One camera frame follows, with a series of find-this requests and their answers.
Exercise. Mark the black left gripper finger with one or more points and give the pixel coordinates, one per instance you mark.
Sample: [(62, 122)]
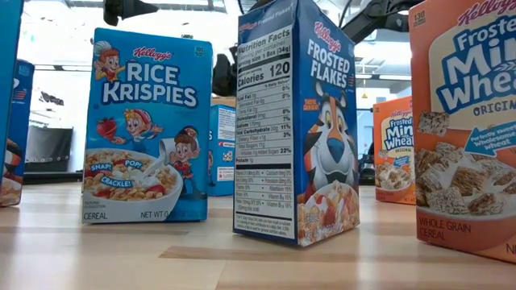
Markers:
[(139, 8)]

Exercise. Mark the blue Rice Krispies cereal box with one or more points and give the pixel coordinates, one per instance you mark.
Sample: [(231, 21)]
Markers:
[(221, 161), (149, 121), (8, 40)]

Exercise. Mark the orange Mini-Wheats cereal box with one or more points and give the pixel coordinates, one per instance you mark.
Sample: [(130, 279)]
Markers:
[(463, 161), (393, 161)]

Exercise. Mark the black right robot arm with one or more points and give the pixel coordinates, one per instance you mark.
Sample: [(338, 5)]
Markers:
[(375, 18)]

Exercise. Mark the blue Frosted Flakes cereal box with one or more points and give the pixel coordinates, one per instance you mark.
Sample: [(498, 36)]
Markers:
[(322, 121), (20, 121)]

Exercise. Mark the grey covered cart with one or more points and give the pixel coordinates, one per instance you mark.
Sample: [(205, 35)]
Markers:
[(48, 149)]

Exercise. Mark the person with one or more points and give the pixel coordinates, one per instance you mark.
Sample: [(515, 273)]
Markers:
[(367, 161)]

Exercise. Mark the black metal table frame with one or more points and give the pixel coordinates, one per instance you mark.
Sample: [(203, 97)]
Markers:
[(52, 178)]

